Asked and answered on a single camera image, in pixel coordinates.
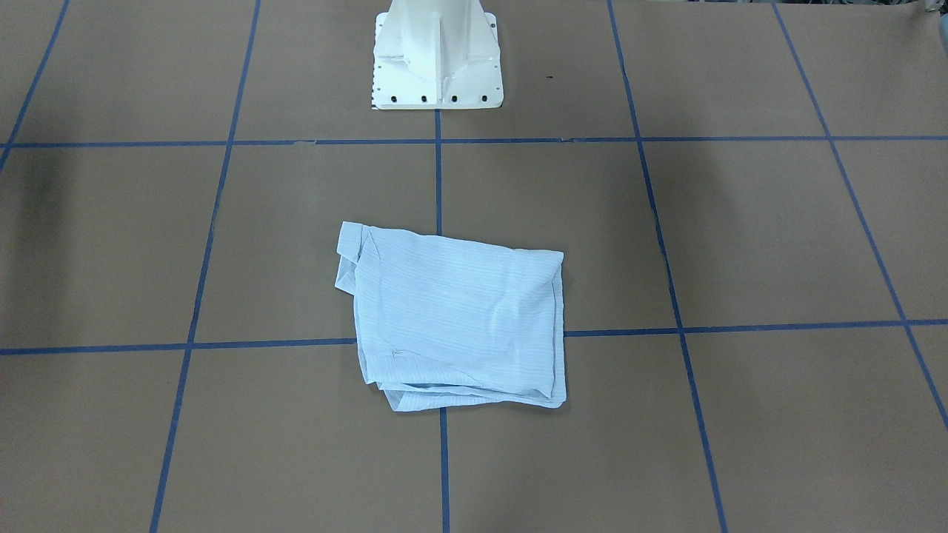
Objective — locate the light blue striped shirt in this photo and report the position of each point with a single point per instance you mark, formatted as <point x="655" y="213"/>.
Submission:
<point x="443" y="322"/>

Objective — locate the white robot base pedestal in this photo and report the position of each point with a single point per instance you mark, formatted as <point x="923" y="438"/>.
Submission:
<point x="436" y="55"/>

